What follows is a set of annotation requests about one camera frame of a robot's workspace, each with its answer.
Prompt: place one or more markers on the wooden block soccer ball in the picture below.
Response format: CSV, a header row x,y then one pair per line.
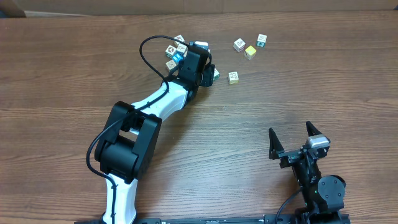
x,y
170,51

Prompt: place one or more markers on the wooden block red side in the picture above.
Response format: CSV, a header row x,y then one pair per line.
x,y
239,45

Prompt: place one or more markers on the yellow top wooden block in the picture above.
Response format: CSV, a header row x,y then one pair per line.
x,y
250,52

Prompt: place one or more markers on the wooden block blue side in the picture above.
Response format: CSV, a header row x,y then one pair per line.
x,y
181,49

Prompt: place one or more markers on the brown cardboard backdrop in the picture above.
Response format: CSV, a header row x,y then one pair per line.
x,y
22,8

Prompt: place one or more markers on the wooden block yellow side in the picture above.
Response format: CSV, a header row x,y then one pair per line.
x,y
233,78

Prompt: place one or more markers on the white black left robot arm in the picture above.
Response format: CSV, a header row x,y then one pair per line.
x,y
126,148

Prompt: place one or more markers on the wooden block green four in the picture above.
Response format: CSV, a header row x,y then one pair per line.
x,y
261,40

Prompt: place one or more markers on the wooden block green letter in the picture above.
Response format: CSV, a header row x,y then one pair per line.
x,y
170,65

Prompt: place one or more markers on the blue top wooden block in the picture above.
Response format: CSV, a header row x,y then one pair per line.
x,y
177,58

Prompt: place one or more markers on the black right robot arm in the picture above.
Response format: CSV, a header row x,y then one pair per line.
x,y
323,196

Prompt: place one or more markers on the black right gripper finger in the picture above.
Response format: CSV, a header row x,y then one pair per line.
x,y
275,146
311,129

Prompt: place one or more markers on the wooden block red picture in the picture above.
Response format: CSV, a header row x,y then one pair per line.
x,y
178,38

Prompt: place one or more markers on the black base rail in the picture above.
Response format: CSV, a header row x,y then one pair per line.
x,y
265,219

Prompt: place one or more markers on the wooden block green R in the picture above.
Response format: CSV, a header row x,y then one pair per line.
x,y
216,74

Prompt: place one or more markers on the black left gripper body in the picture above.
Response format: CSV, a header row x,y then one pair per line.
x,y
206,75

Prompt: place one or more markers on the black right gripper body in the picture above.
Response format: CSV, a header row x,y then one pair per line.
x,y
291,157

